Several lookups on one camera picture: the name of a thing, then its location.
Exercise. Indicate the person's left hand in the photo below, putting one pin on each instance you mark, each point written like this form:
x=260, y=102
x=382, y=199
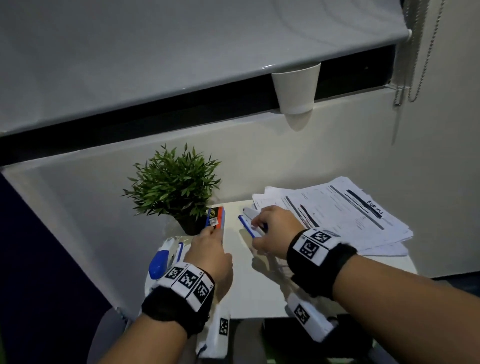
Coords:
x=210, y=258

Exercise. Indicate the person's right hand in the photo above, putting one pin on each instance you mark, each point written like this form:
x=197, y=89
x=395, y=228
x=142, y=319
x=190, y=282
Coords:
x=277, y=232

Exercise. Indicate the blue white stapler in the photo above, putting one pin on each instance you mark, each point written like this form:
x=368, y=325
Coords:
x=159, y=264
x=247, y=215

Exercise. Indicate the blue staples box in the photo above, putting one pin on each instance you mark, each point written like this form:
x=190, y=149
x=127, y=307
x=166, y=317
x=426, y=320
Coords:
x=214, y=217

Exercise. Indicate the stack of printed papers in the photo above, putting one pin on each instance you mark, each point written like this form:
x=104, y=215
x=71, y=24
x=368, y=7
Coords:
x=337, y=210

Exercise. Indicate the person's right forearm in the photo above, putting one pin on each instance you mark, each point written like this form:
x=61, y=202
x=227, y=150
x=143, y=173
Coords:
x=405, y=307

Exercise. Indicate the green potted plant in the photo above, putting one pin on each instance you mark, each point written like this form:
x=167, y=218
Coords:
x=172, y=183

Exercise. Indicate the grey round stool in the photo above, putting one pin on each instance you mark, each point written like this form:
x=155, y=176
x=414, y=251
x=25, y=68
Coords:
x=105, y=337

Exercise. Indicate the white hanging cup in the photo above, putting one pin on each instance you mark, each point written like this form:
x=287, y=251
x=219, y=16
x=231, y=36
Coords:
x=296, y=90

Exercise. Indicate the dark window pane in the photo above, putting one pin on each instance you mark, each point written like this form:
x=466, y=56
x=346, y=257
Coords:
x=150, y=120

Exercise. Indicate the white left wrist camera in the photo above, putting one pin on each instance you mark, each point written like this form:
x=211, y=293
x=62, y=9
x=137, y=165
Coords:
x=213, y=337

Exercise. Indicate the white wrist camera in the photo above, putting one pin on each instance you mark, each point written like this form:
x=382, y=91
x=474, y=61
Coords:
x=213, y=337
x=315, y=326

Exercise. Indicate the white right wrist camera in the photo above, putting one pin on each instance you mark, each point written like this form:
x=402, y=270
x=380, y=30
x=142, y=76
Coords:
x=315, y=326

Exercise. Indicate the grey roller blind rail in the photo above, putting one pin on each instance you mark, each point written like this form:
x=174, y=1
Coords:
x=150, y=56

